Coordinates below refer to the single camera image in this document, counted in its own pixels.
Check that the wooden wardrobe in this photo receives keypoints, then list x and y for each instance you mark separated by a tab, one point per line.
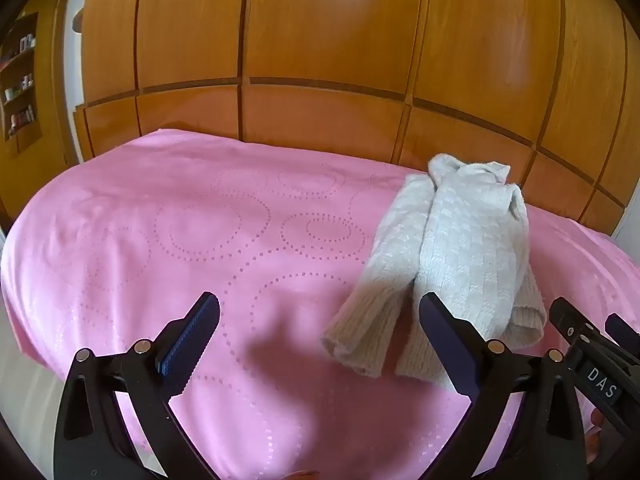
325	35

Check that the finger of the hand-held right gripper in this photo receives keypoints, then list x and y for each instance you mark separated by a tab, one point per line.
567	316
620	331

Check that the white knitted sweater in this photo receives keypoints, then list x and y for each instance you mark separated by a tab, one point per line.
450	240

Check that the pink patterned bedspread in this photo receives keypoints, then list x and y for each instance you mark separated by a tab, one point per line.
150	240

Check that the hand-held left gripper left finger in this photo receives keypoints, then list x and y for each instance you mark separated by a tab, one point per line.
189	337

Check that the wooden wall shelf with bottles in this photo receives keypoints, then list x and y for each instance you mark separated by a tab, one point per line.
20	80

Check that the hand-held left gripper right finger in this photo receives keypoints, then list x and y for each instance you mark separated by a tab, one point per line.
444	337

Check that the person's right hand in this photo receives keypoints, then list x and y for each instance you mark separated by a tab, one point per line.
596	427

